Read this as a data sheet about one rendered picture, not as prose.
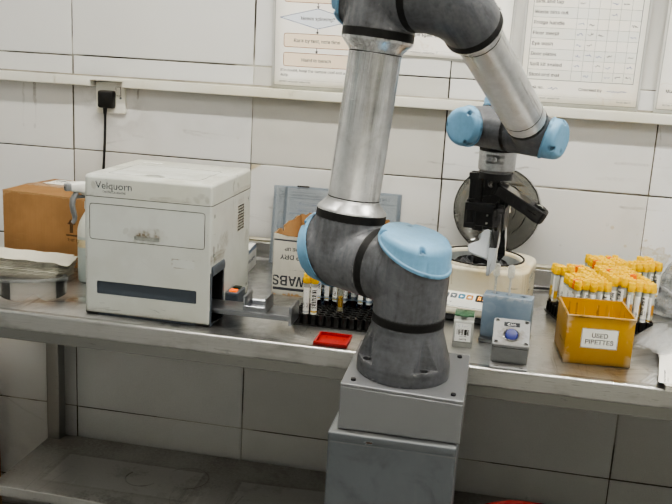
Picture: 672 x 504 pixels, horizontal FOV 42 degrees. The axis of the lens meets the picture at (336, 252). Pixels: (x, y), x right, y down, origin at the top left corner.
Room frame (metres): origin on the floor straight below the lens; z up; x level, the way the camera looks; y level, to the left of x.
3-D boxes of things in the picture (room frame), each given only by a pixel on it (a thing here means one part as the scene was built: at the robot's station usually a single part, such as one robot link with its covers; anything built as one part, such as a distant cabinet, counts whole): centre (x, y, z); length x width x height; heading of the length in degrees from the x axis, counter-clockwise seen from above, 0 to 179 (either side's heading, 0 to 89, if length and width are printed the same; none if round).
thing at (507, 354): (1.64, -0.35, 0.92); 0.13 x 0.07 x 0.08; 170
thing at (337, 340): (1.69, 0.00, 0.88); 0.07 x 0.07 x 0.01; 80
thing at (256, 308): (1.76, 0.18, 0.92); 0.21 x 0.07 x 0.05; 80
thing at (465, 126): (1.68, -0.26, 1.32); 0.11 x 0.11 x 0.08; 51
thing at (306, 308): (1.82, -0.01, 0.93); 0.17 x 0.09 x 0.11; 80
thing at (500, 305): (1.76, -0.36, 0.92); 0.10 x 0.07 x 0.10; 72
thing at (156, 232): (1.89, 0.35, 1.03); 0.31 x 0.27 x 0.30; 80
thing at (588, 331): (1.70, -0.53, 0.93); 0.13 x 0.13 x 0.10; 84
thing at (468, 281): (2.00, -0.34, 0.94); 0.30 x 0.24 x 0.12; 161
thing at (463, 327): (1.72, -0.27, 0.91); 0.05 x 0.04 x 0.07; 170
